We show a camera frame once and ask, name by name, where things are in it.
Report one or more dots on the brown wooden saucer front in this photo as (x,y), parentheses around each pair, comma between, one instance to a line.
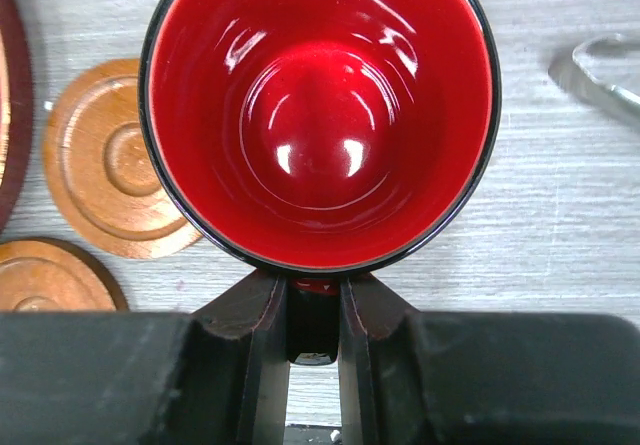
(49,275)

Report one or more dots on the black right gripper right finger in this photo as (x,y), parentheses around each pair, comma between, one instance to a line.
(378,392)

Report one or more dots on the brown wooden saucer left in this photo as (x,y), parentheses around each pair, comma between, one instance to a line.
(99,172)

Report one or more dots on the brown wooden saucer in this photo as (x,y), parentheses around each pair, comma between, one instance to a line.
(49,275)
(99,172)

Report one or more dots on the red ceramic mug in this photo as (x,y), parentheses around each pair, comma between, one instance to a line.
(319,139)

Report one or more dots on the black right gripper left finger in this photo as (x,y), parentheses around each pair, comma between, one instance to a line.
(243,362)

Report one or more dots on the round red lacquer tray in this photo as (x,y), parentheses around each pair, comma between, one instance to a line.
(17,106)

